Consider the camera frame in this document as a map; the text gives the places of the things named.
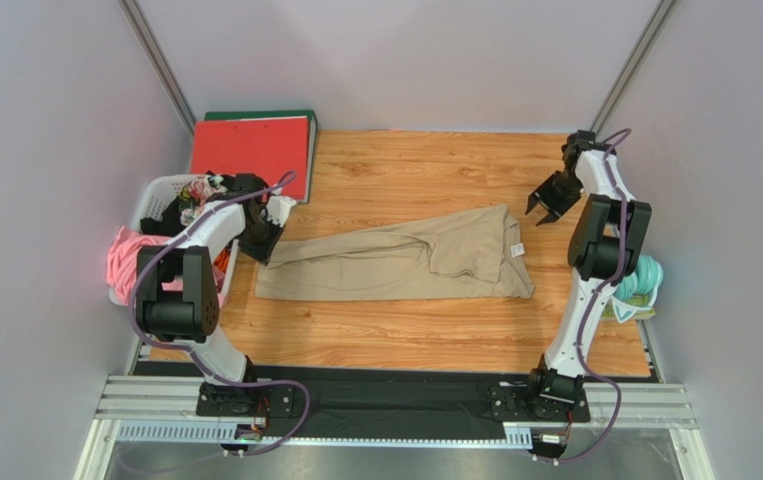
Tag orange t-shirt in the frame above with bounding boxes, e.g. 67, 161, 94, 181
213, 247, 231, 274

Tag white laundry basket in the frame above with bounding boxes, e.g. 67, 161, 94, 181
106, 174, 239, 307

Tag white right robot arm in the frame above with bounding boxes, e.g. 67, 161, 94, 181
525, 128, 652, 420

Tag black floral t-shirt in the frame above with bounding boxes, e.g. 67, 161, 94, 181
137, 172, 234, 237

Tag aluminium frame rail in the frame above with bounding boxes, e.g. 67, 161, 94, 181
75, 362, 713, 479

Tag teal cat-ear headphones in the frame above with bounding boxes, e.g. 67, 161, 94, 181
611, 255, 664, 324

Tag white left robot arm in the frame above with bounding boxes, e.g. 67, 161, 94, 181
128, 171, 296, 416

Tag green folder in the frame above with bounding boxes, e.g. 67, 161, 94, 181
203, 109, 320, 204

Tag beige t-shirt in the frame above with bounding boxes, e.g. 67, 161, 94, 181
255, 204, 535, 301

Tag green book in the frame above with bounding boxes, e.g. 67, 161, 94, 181
632, 305, 656, 320

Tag pink t-shirt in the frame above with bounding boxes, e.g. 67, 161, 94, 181
106, 227, 229, 306

